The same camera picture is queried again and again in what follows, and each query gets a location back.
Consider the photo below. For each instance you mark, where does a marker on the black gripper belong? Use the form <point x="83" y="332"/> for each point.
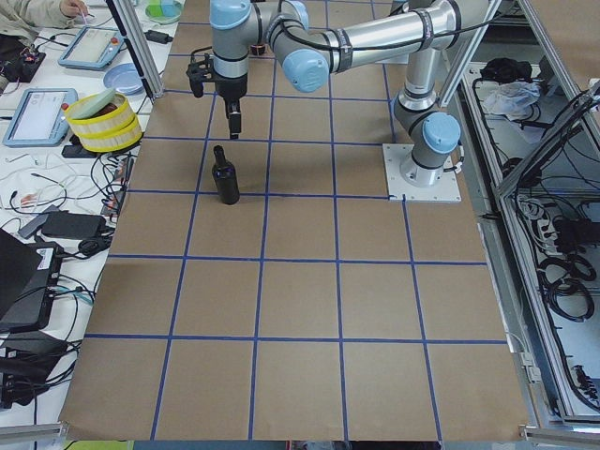
<point x="232" y="87"/>

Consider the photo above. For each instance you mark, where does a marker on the dark wine bottle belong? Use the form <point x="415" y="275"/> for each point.
<point x="224" y="175"/>

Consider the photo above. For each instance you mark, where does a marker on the person beige sleeve forearm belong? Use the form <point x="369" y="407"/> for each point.
<point x="22" y="18"/>

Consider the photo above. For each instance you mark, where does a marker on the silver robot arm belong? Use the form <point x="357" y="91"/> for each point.
<point x="421" y="30"/>

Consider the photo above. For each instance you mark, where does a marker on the yellow wooden steamer basket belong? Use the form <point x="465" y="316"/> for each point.
<point x="104" y="122"/>

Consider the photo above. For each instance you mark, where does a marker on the person hand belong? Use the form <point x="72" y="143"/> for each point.
<point x="73" y="8"/>

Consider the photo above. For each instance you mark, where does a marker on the blue plate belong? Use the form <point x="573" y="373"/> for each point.
<point x="124" y="79"/>

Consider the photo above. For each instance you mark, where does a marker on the green plate with items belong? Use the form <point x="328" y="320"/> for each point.
<point x="163" y="11"/>

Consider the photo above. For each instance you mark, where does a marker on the far teach pendant tablet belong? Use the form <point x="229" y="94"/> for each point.
<point x="93" y="48"/>

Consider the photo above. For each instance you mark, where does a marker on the teach pendant tablet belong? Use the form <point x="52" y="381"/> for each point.
<point x="39" y="119"/>
<point x="93" y="48"/>

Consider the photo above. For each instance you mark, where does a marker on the near teach pendant tablet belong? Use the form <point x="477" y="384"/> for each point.
<point x="39" y="119"/>

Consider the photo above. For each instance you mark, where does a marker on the black power adapter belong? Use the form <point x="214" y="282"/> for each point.
<point x="62" y="224"/>

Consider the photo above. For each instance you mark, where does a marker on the black laptop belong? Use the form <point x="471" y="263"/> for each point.
<point x="28" y="274"/>

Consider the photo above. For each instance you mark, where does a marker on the crumpled white cloth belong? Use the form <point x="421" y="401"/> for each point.
<point x="513" y="100"/>

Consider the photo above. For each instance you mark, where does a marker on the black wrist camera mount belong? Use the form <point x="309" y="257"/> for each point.
<point x="200" y="71"/>

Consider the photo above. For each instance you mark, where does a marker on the aluminium frame post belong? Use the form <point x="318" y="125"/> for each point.
<point x="129" y="26"/>

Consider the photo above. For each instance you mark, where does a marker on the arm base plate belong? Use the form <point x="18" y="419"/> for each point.
<point x="406" y="181"/>

